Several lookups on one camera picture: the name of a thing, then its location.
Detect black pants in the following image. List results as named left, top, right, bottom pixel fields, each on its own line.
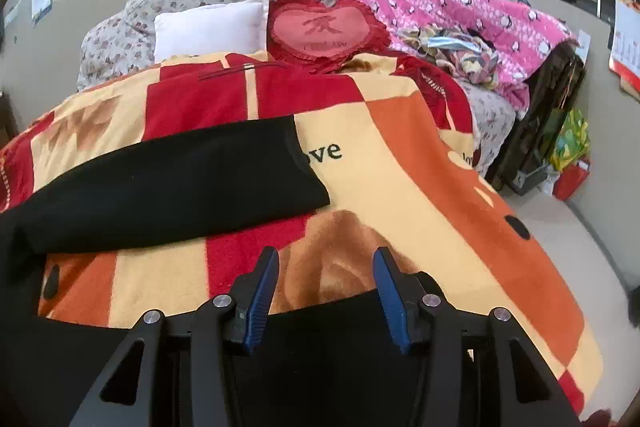
left=0, top=114, right=431, bottom=427

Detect red white wall calendar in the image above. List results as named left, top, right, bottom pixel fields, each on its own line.
left=607, top=0, right=640, bottom=100

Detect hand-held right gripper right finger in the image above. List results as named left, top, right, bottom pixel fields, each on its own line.
left=372, top=246, right=583, bottom=427

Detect floral bed sheet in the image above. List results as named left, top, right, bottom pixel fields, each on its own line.
left=462, top=84, right=518, bottom=180

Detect colourful crumpled cloth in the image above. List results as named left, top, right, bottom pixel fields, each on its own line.
left=400, top=27, right=501, bottom=88

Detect red heart-shaped cushion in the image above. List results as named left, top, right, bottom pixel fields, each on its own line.
left=265, top=0, right=393, bottom=75

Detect green yellow bag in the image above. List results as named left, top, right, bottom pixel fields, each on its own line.
left=550, top=107, right=591, bottom=172

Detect white pillow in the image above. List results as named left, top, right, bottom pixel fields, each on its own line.
left=153, top=0, right=271, bottom=62

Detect dark wooden bed frame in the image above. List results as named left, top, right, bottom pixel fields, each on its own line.
left=487, top=39, right=586, bottom=198

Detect red bag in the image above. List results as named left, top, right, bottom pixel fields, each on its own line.
left=552, top=157, right=591, bottom=202

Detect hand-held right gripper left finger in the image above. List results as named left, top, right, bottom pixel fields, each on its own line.
left=67, top=246, right=281, bottom=427

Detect red orange printed blanket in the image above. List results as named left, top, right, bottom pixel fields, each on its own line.
left=0, top=49, right=608, bottom=423

